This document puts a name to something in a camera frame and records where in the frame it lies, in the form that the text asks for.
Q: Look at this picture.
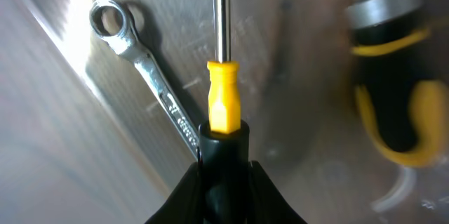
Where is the silver combination wrench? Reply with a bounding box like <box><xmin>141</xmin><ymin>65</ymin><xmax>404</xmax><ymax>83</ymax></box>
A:
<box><xmin>89</xmin><ymin>0</ymin><xmax>201</xmax><ymax>159</ymax></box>

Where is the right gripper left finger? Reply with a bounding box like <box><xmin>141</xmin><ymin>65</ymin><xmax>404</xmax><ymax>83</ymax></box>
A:
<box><xmin>145</xmin><ymin>162</ymin><xmax>203</xmax><ymax>224</ymax></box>

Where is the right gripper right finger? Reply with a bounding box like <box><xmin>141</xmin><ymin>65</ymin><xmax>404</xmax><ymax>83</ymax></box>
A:
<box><xmin>247</xmin><ymin>161</ymin><xmax>307</xmax><ymax>224</ymax></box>

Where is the slim black yellow screwdriver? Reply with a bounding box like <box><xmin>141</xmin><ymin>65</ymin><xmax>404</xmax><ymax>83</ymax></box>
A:
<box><xmin>199</xmin><ymin>0</ymin><xmax>248</xmax><ymax>223</ymax></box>

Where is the stubby yellow black screwdriver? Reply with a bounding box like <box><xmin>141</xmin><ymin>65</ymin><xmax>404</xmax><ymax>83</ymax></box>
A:
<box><xmin>347</xmin><ymin>0</ymin><xmax>446</xmax><ymax>167</ymax></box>

